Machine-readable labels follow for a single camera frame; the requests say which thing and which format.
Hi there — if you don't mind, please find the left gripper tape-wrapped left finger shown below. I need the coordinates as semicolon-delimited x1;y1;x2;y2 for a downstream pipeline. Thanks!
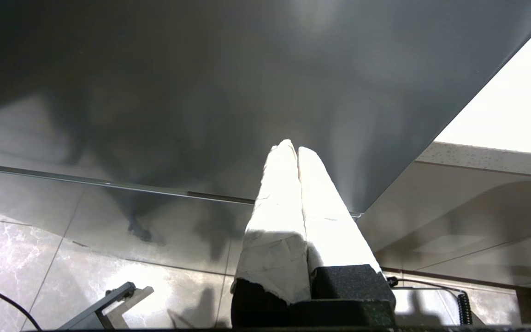
231;139;311;327

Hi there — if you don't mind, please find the left gripper tape-wrapped right finger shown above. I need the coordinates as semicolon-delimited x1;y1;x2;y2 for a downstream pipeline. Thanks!
298;147;396;307

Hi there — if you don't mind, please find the beige under-counter cabinet front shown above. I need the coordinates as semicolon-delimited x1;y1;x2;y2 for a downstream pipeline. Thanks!
358;161;531;286

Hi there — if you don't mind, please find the grey metal appliance door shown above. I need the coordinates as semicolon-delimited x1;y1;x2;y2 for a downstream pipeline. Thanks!
0;0;531;217

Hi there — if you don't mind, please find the black coiled cable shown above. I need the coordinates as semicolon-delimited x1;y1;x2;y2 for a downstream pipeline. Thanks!
387;276;473;326

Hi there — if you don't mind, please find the grey metal base bracket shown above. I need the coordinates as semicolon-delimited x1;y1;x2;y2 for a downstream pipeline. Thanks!
58;281;154;330

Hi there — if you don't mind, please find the thin black floor cable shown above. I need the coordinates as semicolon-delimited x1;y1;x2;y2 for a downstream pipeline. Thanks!
0;280;42;330

